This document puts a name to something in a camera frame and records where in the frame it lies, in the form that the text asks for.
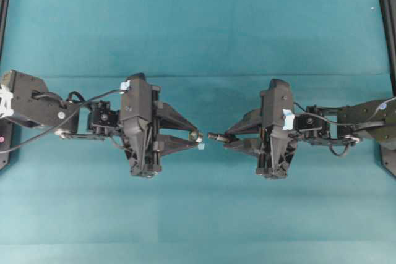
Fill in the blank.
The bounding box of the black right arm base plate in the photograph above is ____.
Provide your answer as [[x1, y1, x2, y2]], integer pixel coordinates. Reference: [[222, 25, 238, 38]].
[[377, 0, 396, 180]]

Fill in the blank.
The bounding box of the silver metal washer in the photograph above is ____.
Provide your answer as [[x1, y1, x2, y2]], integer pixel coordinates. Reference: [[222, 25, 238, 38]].
[[189, 130, 203, 143]]

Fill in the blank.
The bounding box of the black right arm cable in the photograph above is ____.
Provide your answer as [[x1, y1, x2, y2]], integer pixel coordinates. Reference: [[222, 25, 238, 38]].
[[293, 96, 396, 156]]

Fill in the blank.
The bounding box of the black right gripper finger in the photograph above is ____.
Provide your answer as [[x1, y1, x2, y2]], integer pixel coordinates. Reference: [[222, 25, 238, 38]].
[[225, 109, 263, 135], [223, 138, 263, 158]]

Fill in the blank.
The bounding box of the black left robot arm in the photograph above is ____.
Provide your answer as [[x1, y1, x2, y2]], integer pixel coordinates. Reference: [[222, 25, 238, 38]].
[[1, 70, 202, 178]]

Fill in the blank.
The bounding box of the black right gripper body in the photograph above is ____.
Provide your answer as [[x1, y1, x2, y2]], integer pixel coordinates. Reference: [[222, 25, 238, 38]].
[[256, 79, 294, 179]]

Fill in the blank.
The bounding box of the dark metal shaft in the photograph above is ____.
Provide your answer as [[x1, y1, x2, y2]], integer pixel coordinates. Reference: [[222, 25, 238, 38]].
[[207, 132, 230, 143]]

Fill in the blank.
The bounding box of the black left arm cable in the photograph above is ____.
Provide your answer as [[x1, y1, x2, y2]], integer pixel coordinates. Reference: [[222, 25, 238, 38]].
[[0, 89, 124, 155]]

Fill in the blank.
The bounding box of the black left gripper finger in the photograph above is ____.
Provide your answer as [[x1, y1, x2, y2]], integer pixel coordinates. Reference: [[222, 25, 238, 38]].
[[159, 101, 197, 132], [160, 135, 199, 158]]

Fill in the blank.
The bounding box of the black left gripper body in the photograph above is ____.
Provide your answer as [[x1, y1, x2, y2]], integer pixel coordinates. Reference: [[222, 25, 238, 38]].
[[119, 73, 161, 178]]

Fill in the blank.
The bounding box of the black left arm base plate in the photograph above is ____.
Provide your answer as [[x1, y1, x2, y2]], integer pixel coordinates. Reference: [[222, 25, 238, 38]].
[[1, 0, 14, 169]]

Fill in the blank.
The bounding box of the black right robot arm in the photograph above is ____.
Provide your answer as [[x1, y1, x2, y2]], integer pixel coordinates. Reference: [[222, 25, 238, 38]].
[[216, 79, 395, 179]]

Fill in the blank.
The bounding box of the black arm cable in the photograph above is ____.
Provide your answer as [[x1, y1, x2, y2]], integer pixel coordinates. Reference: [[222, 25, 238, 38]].
[[293, 96, 396, 156], [0, 89, 124, 155]]

